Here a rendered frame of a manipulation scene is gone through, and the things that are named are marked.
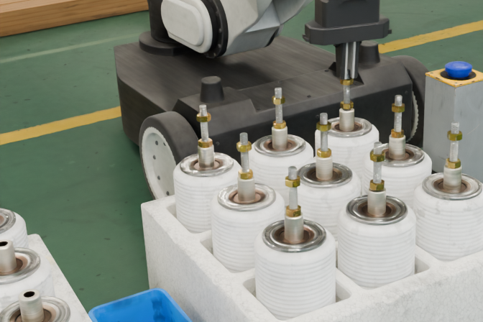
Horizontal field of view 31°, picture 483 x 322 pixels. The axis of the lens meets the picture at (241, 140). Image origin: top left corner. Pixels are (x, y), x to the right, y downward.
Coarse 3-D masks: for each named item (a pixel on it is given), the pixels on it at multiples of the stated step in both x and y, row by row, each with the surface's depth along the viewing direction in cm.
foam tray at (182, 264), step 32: (160, 224) 121; (160, 256) 124; (192, 256) 113; (416, 256) 110; (480, 256) 109; (192, 288) 115; (224, 288) 105; (352, 288) 104; (384, 288) 104; (416, 288) 104; (448, 288) 106; (480, 288) 109; (192, 320) 118; (224, 320) 107; (256, 320) 99; (288, 320) 99; (320, 320) 98; (352, 320) 100; (384, 320) 103; (416, 320) 105; (448, 320) 108; (480, 320) 111
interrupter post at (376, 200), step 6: (372, 192) 105; (378, 192) 105; (384, 192) 105; (372, 198) 105; (378, 198) 105; (384, 198) 105; (372, 204) 105; (378, 204) 105; (384, 204) 106; (372, 210) 106; (378, 210) 105; (384, 210) 106
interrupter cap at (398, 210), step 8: (352, 200) 109; (360, 200) 109; (392, 200) 108; (400, 200) 108; (352, 208) 107; (360, 208) 107; (392, 208) 107; (400, 208) 106; (352, 216) 105; (360, 216) 105; (368, 216) 105; (376, 216) 105; (384, 216) 105; (392, 216) 104; (400, 216) 104; (368, 224) 104; (376, 224) 103; (384, 224) 103
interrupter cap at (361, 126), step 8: (328, 120) 133; (336, 120) 134; (360, 120) 133; (336, 128) 131; (360, 128) 130; (368, 128) 130; (336, 136) 128; (344, 136) 128; (352, 136) 128; (360, 136) 128
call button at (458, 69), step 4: (448, 64) 132; (452, 64) 132; (456, 64) 132; (460, 64) 132; (464, 64) 131; (468, 64) 131; (448, 68) 131; (452, 68) 130; (456, 68) 130; (460, 68) 130; (464, 68) 130; (468, 68) 130; (448, 72) 131; (452, 72) 130; (456, 72) 130; (460, 72) 130; (464, 72) 130; (468, 72) 130; (452, 76) 131; (456, 76) 131; (460, 76) 130; (464, 76) 131
